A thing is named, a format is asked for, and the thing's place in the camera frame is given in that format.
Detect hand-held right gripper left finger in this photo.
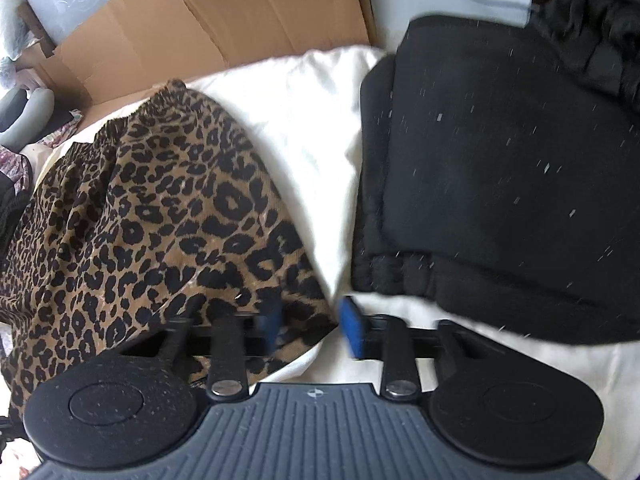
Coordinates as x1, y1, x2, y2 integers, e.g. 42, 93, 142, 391
120, 302, 288, 403

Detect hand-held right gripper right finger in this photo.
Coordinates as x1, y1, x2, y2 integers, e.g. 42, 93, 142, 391
339, 296, 497, 402

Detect leopard print pants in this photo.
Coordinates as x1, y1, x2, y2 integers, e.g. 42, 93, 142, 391
0, 79, 338, 411

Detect printed cream bedsheet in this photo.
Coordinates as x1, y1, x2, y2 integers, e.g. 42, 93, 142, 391
27, 45, 640, 461

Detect folded black garment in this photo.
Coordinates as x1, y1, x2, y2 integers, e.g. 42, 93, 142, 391
350, 15, 640, 346

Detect black knit garment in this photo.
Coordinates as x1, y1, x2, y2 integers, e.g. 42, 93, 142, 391
0, 172, 33, 246

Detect floral print garment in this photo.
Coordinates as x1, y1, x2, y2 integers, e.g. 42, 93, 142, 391
0, 110, 83, 196

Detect flattened cardboard sheet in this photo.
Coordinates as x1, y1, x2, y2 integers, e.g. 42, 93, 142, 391
20, 0, 378, 121

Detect grey neck pillow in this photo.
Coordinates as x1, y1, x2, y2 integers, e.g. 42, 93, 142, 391
0, 87, 55, 153

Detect crumpled black garment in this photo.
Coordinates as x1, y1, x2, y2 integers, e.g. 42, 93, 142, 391
530, 0, 640, 106

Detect grey metal appliance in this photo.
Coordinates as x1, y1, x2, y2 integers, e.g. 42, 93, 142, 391
12, 0, 166, 48

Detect white fluffy pillow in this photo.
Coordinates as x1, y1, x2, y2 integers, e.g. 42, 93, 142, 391
0, 0, 26, 78

